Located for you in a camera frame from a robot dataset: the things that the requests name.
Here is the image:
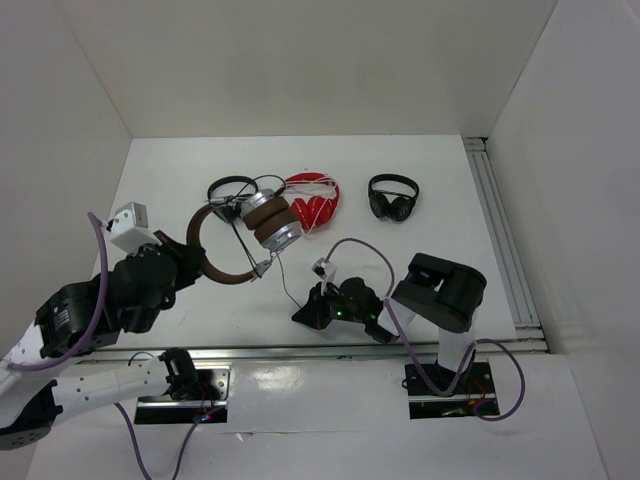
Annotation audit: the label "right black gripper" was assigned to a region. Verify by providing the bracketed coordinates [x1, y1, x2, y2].
[292, 280, 368, 330]

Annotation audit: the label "brown silver headphones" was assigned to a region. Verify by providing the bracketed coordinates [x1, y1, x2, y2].
[200, 189, 302, 285]

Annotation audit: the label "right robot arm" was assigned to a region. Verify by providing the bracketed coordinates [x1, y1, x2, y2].
[292, 253, 487, 392]

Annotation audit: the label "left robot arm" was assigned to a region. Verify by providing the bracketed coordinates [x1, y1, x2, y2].
[1, 231, 205, 451]

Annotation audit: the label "black headphones left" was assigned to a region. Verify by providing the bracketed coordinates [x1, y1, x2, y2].
[207, 175, 258, 224]

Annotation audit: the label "black headphones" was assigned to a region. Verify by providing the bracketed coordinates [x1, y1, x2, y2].
[367, 173, 420, 223]
[207, 175, 258, 224]

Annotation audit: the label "black headphones right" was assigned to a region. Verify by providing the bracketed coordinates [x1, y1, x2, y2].
[367, 173, 420, 223]

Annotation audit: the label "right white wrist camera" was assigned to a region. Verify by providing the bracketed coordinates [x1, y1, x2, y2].
[311, 257, 337, 294]

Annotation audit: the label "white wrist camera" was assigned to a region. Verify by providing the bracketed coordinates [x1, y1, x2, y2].
[311, 257, 337, 294]
[106, 202, 160, 255]

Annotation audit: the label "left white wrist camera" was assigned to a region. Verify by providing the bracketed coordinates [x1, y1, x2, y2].
[106, 202, 160, 255]

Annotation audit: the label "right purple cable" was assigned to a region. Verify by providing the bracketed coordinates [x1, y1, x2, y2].
[324, 238, 527, 424]

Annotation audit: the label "purple cable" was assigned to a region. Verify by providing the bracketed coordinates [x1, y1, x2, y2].
[0, 212, 226, 480]
[324, 238, 527, 424]

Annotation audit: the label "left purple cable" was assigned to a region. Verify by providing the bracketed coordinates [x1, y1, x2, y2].
[0, 212, 226, 480]

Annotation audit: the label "red headphones with white cable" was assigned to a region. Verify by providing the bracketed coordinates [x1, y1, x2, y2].
[284, 172, 340, 236]

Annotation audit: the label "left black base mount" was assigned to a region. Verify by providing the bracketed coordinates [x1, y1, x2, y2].
[134, 362, 231, 425]

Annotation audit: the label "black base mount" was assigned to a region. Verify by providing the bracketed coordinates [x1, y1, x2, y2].
[134, 362, 231, 425]
[401, 361, 501, 420]

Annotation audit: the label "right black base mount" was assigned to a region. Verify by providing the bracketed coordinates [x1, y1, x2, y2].
[401, 361, 501, 420]

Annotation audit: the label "aluminium rail front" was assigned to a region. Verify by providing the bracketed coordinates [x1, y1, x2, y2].
[81, 338, 549, 364]

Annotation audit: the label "aluminium rail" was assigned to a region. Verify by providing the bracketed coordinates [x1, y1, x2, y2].
[462, 137, 544, 334]
[81, 338, 549, 364]

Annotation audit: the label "aluminium rail right side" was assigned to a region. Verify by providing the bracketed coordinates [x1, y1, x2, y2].
[462, 137, 544, 334]

